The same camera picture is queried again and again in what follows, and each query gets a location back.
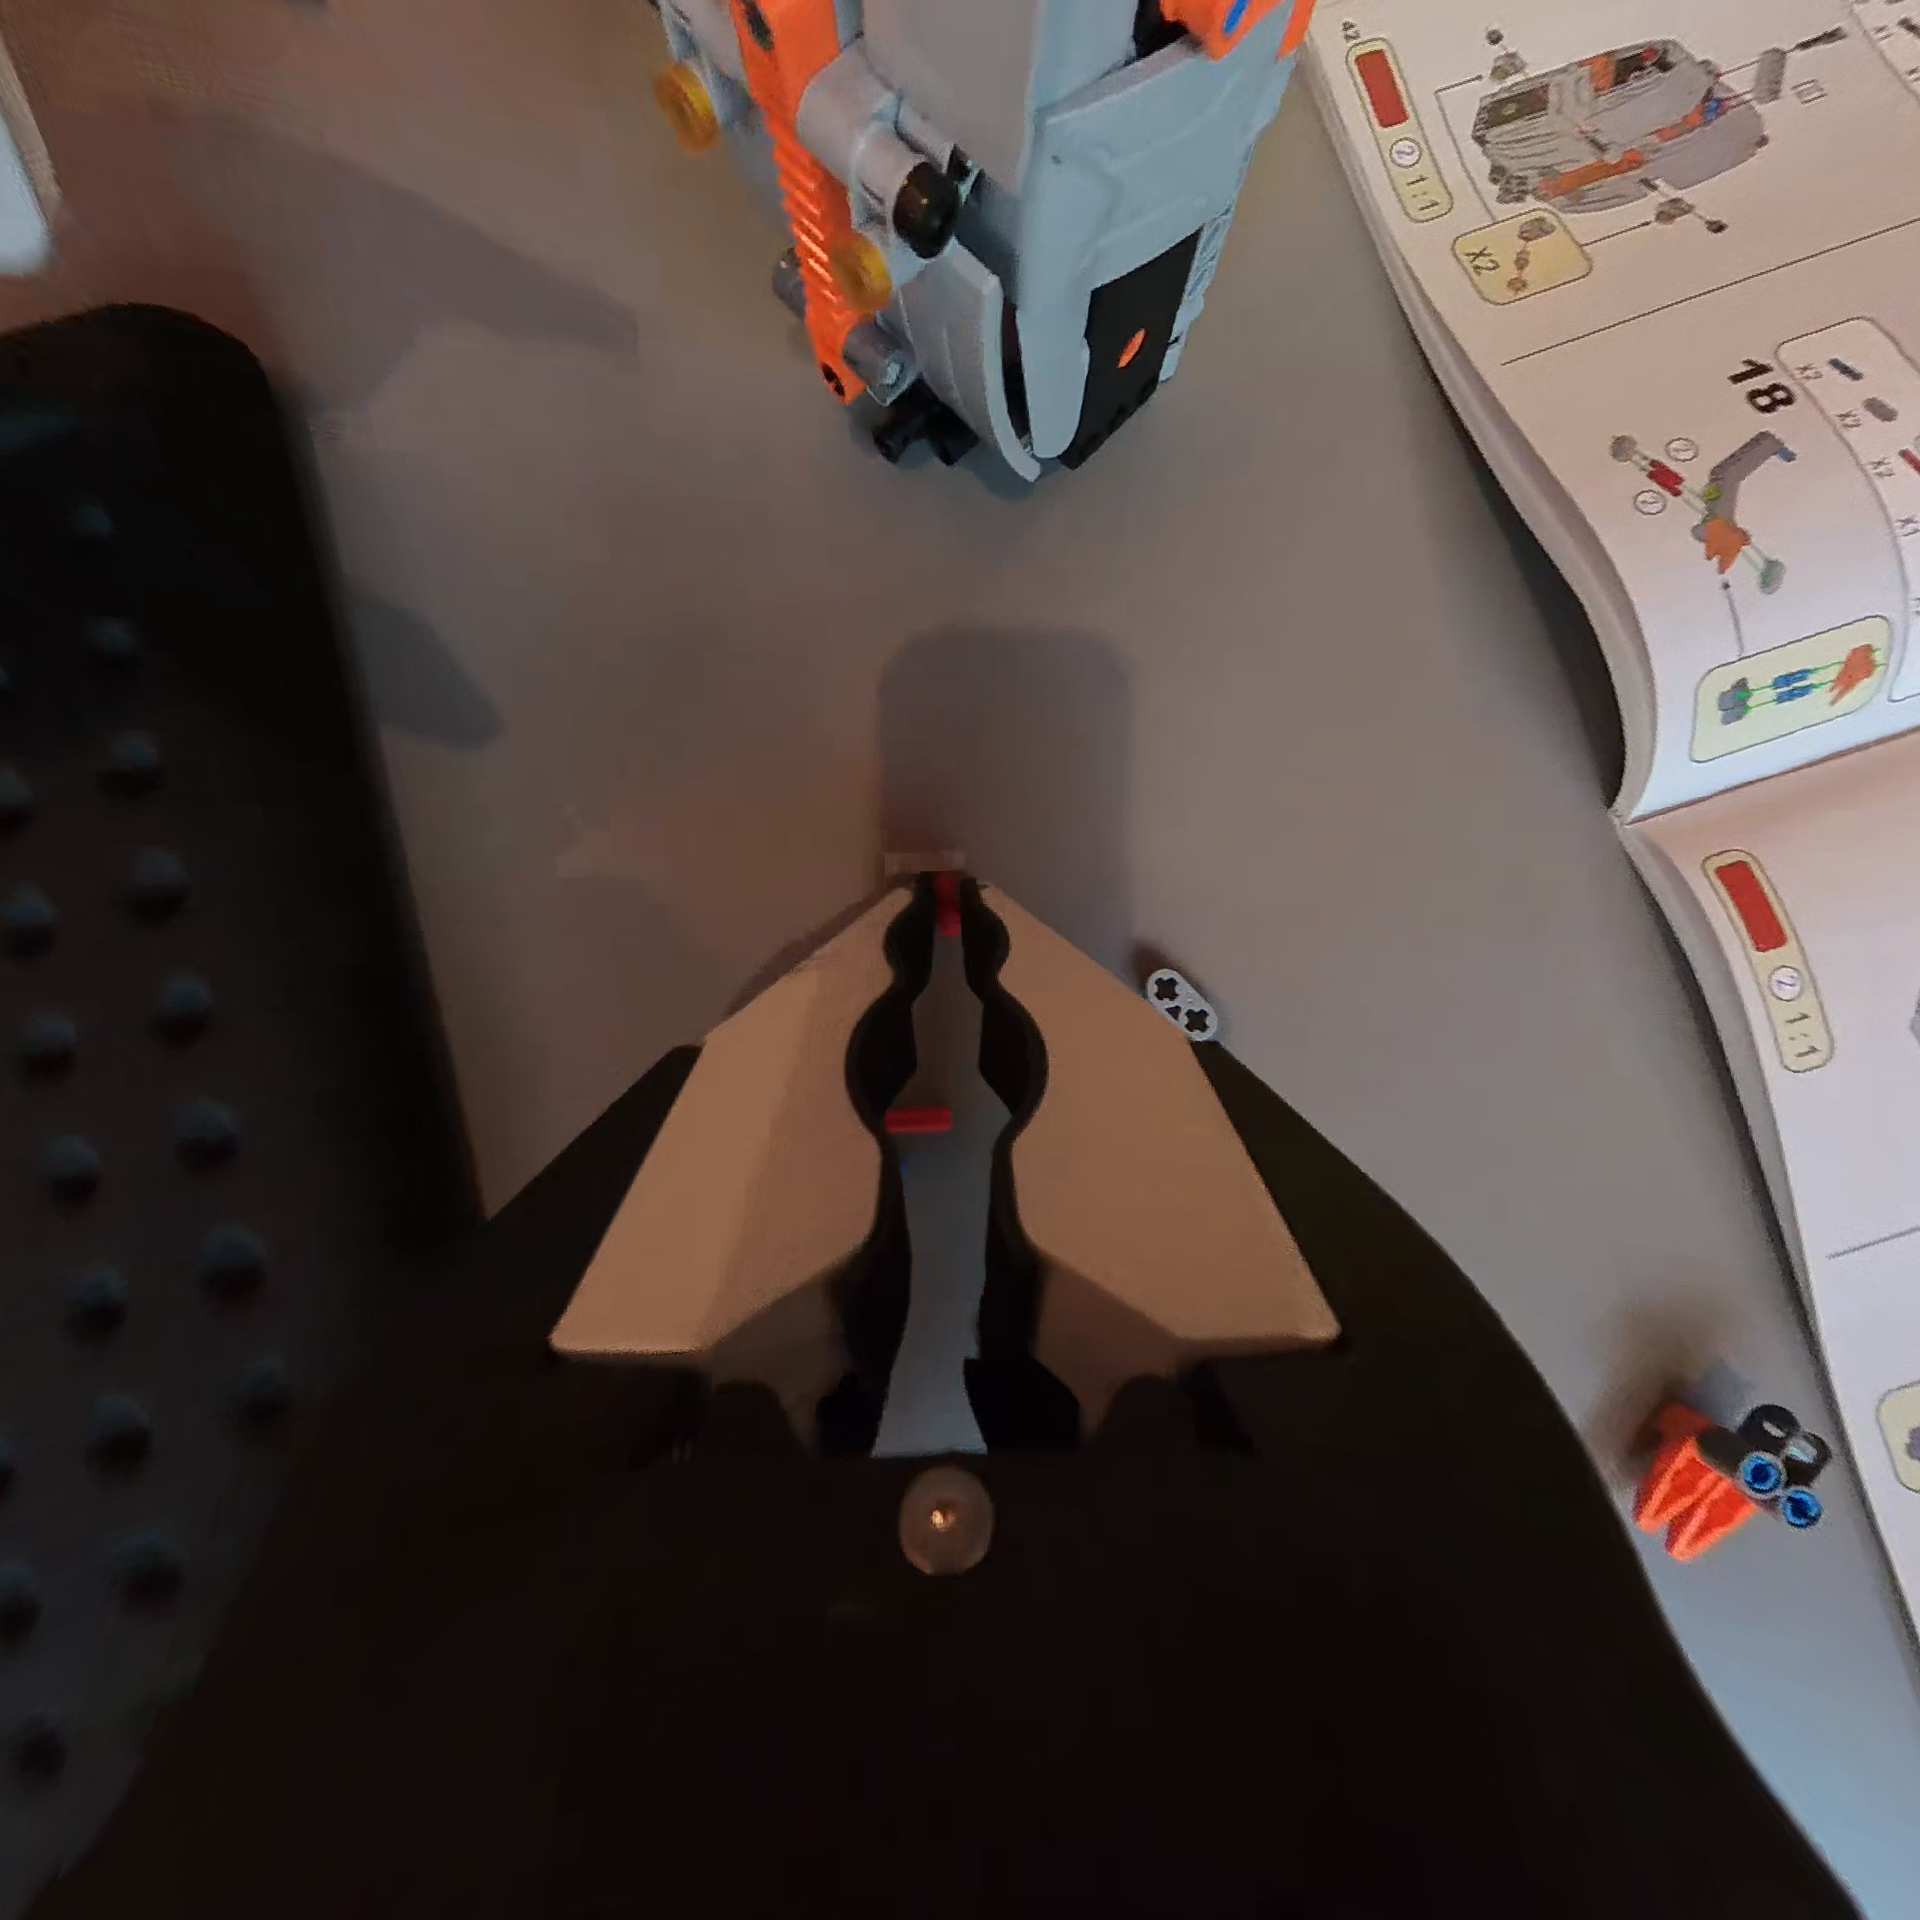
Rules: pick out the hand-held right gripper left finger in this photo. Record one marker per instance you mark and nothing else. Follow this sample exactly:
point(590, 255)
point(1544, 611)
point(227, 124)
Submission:
point(720, 1197)

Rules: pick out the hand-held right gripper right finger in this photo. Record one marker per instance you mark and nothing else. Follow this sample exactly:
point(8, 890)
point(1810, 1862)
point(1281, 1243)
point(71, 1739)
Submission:
point(1155, 1197)

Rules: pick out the grey orange toy robot model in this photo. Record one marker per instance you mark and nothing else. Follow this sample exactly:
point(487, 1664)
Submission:
point(1099, 180)

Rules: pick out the grey desk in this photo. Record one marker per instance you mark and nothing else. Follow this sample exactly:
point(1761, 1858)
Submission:
point(673, 676)

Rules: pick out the small grey connector piece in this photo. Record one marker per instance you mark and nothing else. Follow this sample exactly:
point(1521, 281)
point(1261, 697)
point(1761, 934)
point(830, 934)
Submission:
point(1175, 1006)

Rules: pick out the black perforated panel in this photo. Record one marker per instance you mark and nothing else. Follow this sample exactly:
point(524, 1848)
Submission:
point(150, 745)

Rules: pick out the white instruction booklet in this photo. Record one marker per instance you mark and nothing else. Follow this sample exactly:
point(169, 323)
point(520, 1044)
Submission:
point(1649, 369)

